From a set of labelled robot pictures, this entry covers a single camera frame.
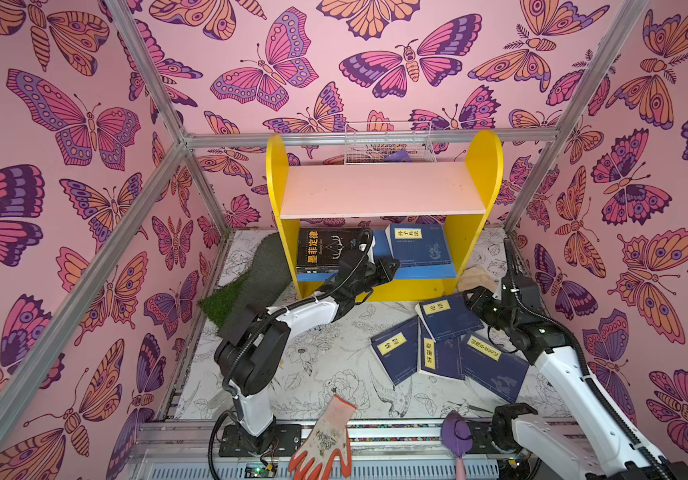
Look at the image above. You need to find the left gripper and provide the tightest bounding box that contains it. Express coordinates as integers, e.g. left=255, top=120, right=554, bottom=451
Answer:
left=347, top=258, right=401, bottom=301

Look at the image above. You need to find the black antler cover book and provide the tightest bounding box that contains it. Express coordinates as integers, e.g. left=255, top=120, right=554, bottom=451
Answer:
left=295, top=228, right=374, bottom=274

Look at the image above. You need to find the black wolf cover book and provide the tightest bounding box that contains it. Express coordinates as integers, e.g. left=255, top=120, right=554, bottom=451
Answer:
left=297, top=272, right=337, bottom=282

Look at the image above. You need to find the blue thread-bound book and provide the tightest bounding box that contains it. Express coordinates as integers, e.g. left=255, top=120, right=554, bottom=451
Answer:
left=385, top=224, right=451, bottom=267

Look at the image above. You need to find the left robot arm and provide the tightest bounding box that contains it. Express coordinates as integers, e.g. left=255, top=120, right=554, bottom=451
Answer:
left=214, top=228, right=400, bottom=441

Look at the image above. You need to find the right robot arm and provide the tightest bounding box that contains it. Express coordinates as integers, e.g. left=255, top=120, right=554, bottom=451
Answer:
left=465, top=239, right=688, bottom=479

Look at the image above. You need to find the beige work glove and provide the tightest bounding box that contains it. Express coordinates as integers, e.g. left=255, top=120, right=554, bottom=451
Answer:
left=456, top=265, right=498, bottom=293

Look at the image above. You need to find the yellow pink blue bookshelf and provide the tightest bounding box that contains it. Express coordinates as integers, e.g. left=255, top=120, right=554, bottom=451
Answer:
left=266, top=130, right=504, bottom=302

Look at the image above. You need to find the green artificial grass mat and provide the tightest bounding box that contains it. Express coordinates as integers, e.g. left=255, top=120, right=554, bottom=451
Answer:
left=199, top=231, right=292, bottom=338

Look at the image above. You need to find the purple item in basket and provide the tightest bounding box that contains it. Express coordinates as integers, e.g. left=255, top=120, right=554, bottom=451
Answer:
left=385, top=149, right=412, bottom=163

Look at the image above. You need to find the red white work glove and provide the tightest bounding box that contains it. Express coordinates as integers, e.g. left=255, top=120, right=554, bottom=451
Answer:
left=288, top=395, right=357, bottom=480

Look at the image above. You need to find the green circuit board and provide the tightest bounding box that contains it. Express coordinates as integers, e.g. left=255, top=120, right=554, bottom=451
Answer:
left=243, top=462, right=279, bottom=479

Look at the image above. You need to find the clear wire basket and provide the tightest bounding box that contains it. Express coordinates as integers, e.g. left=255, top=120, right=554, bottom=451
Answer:
left=343, top=120, right=437, bottom=165

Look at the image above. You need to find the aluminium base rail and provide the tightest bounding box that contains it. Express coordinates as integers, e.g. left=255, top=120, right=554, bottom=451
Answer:
left=121, top=418, right=592, bottom=479

